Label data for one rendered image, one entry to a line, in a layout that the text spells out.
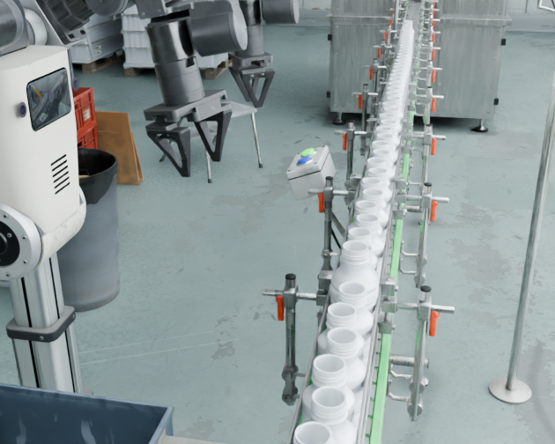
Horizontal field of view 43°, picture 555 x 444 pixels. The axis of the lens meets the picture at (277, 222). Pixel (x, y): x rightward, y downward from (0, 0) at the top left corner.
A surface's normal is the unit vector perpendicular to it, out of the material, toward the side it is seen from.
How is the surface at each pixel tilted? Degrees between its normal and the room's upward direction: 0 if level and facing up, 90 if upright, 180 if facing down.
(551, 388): 0
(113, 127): 104
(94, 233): 94
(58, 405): 90
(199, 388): 0
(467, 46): 90
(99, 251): 94
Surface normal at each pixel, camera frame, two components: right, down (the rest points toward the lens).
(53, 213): 0.98, 0.07
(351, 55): -0.20, 0.40
